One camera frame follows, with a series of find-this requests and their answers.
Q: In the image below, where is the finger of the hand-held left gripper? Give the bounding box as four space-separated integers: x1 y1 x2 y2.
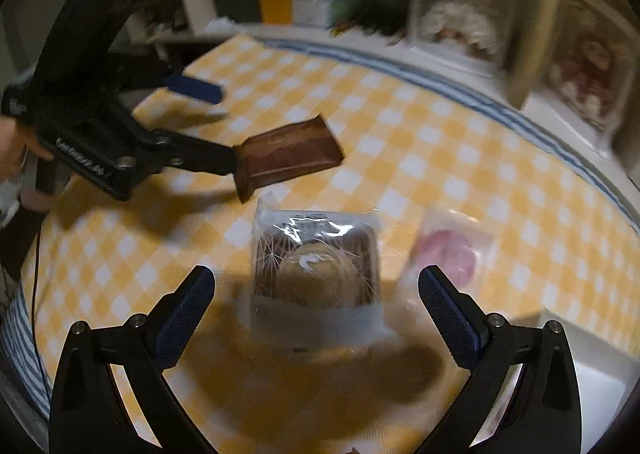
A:
165 74 223 104
150 129 238 177

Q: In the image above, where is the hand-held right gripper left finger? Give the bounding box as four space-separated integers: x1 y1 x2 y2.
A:
48 265 217 454

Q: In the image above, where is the person's left hand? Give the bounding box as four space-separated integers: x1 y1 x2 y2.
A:
0 116 52 162

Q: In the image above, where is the orange cardboard box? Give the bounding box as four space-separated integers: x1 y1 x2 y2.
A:
257 0 293 25

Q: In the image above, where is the white dress doll in case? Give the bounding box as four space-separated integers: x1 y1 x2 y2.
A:
410 0 541 79

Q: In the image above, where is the cream wooden shelf unit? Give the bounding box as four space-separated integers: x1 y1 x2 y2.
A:
125 0 640 159

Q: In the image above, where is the yellow checkered tablecloth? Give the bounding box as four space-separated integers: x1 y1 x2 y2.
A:
20 34 640 454

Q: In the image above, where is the clear packet with brown pastry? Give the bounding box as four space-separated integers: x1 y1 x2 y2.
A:
242 196 396 350

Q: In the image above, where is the brown square snack packet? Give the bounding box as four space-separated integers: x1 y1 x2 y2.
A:
232 115 345 203

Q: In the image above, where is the yellow checked tablecloth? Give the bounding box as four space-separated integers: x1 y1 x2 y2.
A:
0 36 640 415

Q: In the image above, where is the red dress doll in case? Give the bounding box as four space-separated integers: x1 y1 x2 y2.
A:
545 0 636 155

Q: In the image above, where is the clear packet with pink pastry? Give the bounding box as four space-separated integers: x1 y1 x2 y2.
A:
400 206 498 305

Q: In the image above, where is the white tissue box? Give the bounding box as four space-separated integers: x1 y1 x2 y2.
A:
292 0 371 29

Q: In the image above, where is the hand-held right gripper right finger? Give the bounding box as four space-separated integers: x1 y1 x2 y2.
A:
417 265 583 454

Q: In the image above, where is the black cable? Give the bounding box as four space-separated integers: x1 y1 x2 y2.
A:
27 214 53 390

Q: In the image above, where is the dark green box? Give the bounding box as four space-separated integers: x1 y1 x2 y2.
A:
215 0 261 22

